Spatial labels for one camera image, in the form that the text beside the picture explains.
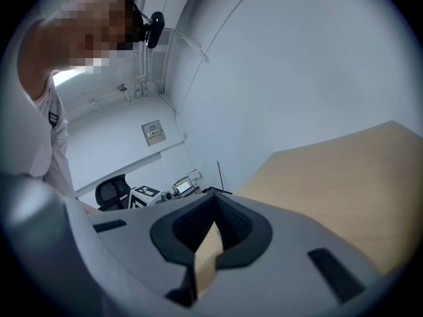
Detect person's left forearm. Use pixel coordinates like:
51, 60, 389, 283
81, 201, 106, 215

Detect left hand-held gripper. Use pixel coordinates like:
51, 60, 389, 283
126, 184, 174, 210

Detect long ceiling light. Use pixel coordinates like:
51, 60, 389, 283
52, 67, 86, 87

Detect black head camera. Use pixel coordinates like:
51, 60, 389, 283
110, 0, 166, 50

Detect thin wall cable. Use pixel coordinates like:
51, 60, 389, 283
159, 93, 200, 178

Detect black harness strap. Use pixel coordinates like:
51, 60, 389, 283
45, 98, 63, 129

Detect cluttered wooden side table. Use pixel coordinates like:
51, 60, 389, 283
171, 176, 202, 199

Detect black office chair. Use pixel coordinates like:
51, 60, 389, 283
95, 173, 134, 211

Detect white ceiling pipe bundle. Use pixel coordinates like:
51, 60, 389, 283
134, 40, 167, 99

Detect open laptop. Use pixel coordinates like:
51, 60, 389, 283
174, 180, 193, 195

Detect grey wall panel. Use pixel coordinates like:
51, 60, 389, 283
141, 120, 167, 148

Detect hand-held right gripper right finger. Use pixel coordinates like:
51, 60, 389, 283
194, 191, 395, 317

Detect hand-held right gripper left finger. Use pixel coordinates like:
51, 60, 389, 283
62, 191, 217, 317

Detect white ceiling conduit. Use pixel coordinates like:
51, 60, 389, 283
67, 88, 134, 119

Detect person's head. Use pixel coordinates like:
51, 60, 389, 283
17, 0, 143, 102

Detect person's white shirt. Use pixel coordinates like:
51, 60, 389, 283
0, 11, 77, 198

